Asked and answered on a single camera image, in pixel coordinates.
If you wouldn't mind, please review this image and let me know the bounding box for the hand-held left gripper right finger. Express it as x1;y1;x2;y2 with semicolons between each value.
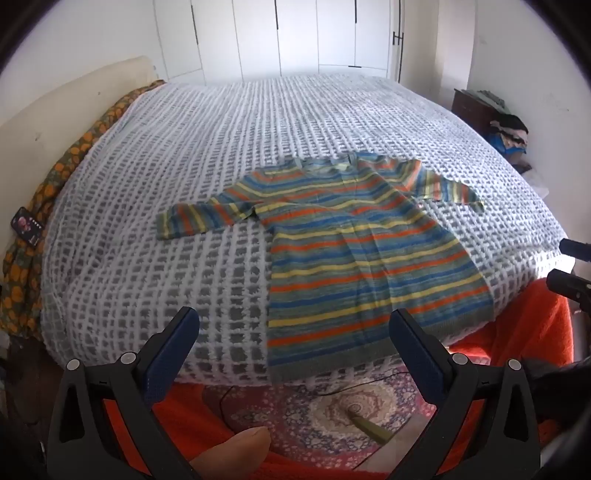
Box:
389;308;542;480

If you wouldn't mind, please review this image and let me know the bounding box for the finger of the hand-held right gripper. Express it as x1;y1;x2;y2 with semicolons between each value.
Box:
546;269;591;303
560;239;591;259

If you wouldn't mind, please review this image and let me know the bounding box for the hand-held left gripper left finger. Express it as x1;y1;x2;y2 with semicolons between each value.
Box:
46;306;204;480

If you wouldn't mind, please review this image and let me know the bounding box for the striped knit sweater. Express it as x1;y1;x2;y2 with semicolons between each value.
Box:
156;154;495;384

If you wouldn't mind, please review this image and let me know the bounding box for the pile of clothes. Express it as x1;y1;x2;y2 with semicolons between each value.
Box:
475;90;532;174

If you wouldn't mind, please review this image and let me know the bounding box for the person's left hand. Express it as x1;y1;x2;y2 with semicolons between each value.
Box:
188;426;271;480

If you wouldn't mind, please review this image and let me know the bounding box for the orange blanket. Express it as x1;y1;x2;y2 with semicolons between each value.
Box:
102;277;575;480

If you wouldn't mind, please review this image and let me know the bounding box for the green stick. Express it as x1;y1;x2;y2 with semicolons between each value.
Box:
351;413;393;446

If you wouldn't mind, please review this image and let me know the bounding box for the patterned rug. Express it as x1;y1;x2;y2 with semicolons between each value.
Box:
203;369;437;453

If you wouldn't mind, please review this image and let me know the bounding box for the dark wooden nightstand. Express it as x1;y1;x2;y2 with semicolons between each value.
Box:
451;88;502;137

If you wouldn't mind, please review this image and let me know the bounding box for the black phone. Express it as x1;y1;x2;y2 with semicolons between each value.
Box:
10;207;45;247

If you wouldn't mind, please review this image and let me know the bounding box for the grey white checked blanket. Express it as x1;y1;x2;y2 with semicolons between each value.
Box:
41;74;575;386

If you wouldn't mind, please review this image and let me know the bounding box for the orange floral bed sheet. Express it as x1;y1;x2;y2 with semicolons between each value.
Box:
0;79;167;342

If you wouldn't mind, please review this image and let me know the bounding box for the cream headboard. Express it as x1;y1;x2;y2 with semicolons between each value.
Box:
0;56;155;241

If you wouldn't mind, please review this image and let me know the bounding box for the white wardrobe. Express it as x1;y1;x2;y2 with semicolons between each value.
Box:
152;0;402;84

